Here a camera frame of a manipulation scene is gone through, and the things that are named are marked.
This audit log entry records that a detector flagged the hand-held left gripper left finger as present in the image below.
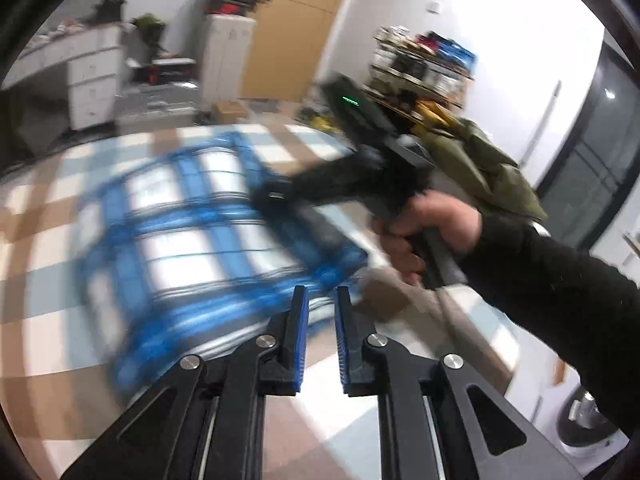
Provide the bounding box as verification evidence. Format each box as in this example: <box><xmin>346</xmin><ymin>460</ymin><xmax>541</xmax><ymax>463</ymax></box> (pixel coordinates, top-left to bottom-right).
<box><xmin>60</xmin><ymin>285</ymin><xmax>309</xmax><ymax>480</ymax></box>

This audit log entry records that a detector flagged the wooden door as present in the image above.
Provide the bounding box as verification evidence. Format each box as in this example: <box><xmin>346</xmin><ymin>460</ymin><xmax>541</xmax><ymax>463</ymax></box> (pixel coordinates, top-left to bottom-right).
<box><xmin>242</xmin><ymin>0</ymin><xmax>362</xmax><ymax>104</ymax></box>

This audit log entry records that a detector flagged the black box with red trim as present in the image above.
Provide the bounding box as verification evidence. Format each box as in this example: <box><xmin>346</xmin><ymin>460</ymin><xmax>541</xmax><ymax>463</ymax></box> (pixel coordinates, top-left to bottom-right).
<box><xmin>146</xmin><ymin>57</ymin><xmax>197</xmax><ymax>84</ymax></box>

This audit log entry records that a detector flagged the red and black shoe box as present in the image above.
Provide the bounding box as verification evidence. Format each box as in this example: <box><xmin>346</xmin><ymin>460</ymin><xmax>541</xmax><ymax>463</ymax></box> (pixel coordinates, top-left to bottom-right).
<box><xmin>209</xmin><ymin>2</ymin><xmax>257</xmax><ymax>19</ymax></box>

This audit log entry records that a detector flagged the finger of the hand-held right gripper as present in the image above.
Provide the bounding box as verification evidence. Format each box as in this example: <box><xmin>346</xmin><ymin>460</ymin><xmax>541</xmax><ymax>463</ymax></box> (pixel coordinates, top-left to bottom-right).
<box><xmin>252</xmin><ymin>149</ymin><xmax>387</xmax><ymax>212</ymax></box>

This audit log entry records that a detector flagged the grey storage case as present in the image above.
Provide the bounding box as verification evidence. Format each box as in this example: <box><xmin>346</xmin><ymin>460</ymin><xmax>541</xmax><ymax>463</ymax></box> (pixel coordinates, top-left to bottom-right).
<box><xmin>116</xmin><ymin>82</ymin><xmax>202</xmax><ymax>127</ymax></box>

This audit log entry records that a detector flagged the person's right forearm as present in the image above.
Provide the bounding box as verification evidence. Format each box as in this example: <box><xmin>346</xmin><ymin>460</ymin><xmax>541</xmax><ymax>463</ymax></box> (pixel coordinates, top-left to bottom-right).
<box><xmin>456</xmin><ymin>212</ymin><xmax>640</xmax><ymax>437</ymax></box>

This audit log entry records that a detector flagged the person's right hand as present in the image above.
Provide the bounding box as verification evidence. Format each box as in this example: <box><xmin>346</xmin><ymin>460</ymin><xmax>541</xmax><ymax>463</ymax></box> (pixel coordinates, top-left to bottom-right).
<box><xmin>372</xmin><ymin>190</ymin><xmax>484</xmax><ymax>285</ymax></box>

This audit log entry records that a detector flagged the yellow bag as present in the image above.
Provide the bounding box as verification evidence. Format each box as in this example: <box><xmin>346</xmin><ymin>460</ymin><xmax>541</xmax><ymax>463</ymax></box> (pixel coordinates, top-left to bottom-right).
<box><xmin>411</xmin><ymin>99</ymin><xmax>454</xmax><ymax>127</ymax></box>

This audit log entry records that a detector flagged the small white cabinet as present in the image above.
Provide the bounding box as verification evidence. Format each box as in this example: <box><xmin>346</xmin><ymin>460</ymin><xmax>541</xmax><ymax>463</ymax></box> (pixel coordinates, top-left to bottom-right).
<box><xmin>199</xmin><ymin>13</ymin><xmax>257</xmax><ymax>117</ymax></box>

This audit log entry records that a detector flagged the checkered bed sheet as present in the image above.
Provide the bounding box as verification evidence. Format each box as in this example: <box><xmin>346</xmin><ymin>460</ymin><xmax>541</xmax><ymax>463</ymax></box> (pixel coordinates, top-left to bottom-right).
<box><xmin>0</xmin><ymin>122</ymin><xmax>517</xmax><ymax>480</ymax></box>

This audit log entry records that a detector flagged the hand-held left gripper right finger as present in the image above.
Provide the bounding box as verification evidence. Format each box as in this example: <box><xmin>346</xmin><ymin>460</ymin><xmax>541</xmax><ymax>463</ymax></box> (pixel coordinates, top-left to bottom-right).
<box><xmin>335</xmin><ymin>286</ymin><xmax>584</xmax><ymax>480</ymax></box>

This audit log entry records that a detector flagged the small cardboard box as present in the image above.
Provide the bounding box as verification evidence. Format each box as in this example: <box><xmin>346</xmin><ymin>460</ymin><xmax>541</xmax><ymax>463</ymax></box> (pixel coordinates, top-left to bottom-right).
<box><xmin>212</xmin><ymin>101</ymin><xmax>247</xmax><ymax>121</ymax></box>

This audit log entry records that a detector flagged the olive green cloth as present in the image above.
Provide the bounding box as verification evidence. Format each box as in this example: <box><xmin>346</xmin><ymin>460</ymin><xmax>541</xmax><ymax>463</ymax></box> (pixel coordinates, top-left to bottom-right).
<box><xmin>407</xmin><ymin>117</ymin><xmax>549</xmax><ymax>222</ymax></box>

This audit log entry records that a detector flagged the wooden shoe rack with shoes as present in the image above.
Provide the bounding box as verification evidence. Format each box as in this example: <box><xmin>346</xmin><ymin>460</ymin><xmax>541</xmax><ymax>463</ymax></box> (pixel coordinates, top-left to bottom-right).
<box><xmin>374</xmin><ymin>26</ymin><xmax>477</xmax><ymax>96</ymax></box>

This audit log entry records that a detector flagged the white desk with drawers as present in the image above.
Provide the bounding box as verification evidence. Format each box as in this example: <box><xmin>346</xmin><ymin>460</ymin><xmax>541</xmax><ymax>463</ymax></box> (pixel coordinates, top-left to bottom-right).
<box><xmin>9</xmin><ymin>24</ymin><xmax>127</xmax><ymax>132</ymax></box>

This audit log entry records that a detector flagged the dark glass door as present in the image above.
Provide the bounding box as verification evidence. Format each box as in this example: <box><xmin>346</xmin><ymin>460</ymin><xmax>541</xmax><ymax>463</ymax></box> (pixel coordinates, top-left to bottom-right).
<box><xmin>536</xmin><ymin>41</ymin><xmax>640</xmax><ymax>252</ymax></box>

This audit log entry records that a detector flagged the blue plaid shirt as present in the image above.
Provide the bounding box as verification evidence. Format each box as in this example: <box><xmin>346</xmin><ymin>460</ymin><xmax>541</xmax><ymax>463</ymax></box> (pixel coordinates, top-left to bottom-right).
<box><xmin>75</xmin><ymin>132</ymin><xmax>369</xmax><ymax>397</ymax></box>

